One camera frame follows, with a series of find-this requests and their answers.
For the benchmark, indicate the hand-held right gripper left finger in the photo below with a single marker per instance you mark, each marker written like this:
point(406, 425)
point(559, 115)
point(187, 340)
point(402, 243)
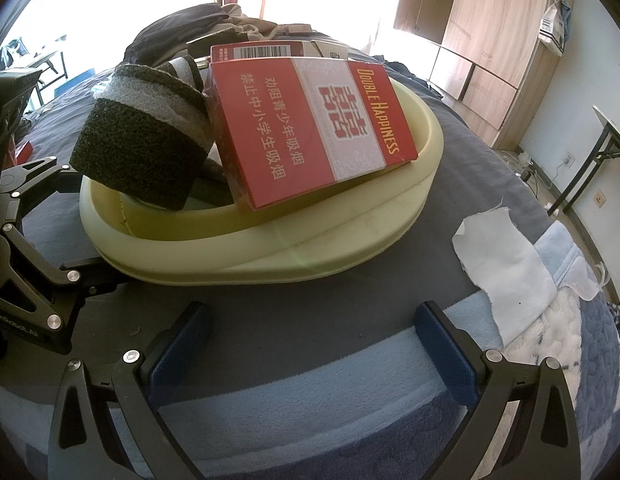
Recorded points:
point(177, 355)

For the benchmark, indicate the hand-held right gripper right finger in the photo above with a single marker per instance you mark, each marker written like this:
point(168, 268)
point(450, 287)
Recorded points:
point(445, 355)

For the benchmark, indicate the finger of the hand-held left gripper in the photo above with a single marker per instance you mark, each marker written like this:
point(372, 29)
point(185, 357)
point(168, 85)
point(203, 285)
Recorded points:
point(45, 177)
point(90, 277)

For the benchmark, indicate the sock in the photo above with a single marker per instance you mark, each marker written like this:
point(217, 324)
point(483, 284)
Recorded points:
point(182, 70)
point(135, 150)

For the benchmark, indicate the cream plastic basin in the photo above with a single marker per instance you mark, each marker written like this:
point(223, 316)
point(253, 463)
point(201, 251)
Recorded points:
point(290, 255)

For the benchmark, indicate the red white carton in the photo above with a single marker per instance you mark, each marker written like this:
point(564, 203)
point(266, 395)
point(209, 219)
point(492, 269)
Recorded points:
point(270, 51)
point(270, 125)

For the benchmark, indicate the small red box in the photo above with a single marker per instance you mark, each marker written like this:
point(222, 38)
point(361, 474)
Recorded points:
point(22, 151)

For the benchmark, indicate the white cloth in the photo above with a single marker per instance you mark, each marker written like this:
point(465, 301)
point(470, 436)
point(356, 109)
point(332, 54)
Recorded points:
point(505, 280)

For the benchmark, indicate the blue patterned blanket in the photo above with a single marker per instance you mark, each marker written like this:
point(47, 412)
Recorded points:
point(340, 435)

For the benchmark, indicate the grey bedsheet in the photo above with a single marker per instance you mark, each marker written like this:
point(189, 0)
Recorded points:
point(315, 320)

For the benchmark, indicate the dark clothes pile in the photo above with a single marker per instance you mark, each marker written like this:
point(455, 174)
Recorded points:
point(180, 25)

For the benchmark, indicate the black leg folding table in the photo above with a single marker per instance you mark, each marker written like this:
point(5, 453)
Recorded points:
point(612, 130)

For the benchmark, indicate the wooden wardrobe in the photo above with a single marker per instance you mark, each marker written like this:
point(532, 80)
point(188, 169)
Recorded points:
point(490, 35)

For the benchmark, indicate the white printed bag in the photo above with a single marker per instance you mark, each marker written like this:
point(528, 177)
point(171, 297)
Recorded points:
point(555, 27)

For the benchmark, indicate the black metal frame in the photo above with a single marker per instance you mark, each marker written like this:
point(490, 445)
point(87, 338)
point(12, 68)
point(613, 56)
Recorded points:
point(50, 65)

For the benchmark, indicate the white wall socket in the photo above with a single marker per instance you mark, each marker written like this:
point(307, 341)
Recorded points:
point(568, 160)
point(600, 199)

